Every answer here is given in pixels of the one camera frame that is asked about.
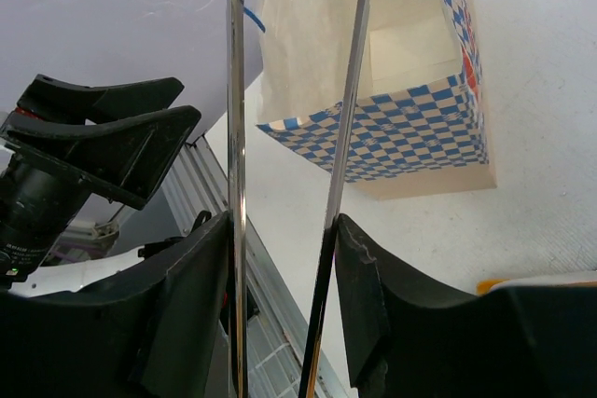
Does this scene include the large orange flat bread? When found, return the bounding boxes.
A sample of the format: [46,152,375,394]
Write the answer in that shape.
[476,279,596,295]

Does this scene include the blue checkered paper bag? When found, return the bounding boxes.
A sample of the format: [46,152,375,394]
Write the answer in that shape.
[246,0,495,199]

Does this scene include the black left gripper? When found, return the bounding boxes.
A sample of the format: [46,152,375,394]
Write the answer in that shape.
[1,75,201,286]

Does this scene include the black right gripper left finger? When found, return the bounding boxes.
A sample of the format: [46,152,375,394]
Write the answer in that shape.
[1,213,229,397]

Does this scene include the metal tongs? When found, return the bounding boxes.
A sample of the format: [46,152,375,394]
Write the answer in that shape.
[226,0,369,397]

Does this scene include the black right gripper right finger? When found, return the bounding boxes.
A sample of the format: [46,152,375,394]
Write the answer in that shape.
[335,215,596,397]

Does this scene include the aluminium frame rail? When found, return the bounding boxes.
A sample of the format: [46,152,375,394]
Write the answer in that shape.
[64,136,355,398]

